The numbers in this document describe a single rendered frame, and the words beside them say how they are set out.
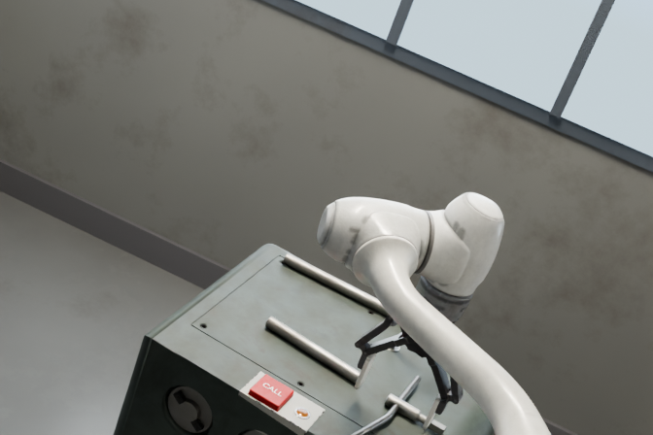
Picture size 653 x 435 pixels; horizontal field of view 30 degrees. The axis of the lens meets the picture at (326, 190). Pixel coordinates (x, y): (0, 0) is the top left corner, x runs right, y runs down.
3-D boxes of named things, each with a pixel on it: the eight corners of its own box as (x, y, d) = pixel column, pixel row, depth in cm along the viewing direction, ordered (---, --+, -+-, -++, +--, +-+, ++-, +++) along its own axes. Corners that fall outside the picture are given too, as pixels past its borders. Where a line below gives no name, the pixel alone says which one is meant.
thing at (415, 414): (444, 432, 215) (388, 400, 218) (448, 423, 214) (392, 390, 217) (439, 439, 213) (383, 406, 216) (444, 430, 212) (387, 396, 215)
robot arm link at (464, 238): (469, 266, 204) (397, 252, 201) (504, 189, 197) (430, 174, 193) (486, 305, 195) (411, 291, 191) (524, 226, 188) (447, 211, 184)
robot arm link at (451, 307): (463, 305, 193) (450, 334, 196) (482, 283, 201) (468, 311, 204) (414, 278, 196) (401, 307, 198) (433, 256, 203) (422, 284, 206)
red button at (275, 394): (246, 397, 207) (249, 388, 206) (262, 382, 212) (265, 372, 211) (275, 416, 205) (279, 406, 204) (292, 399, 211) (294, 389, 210)
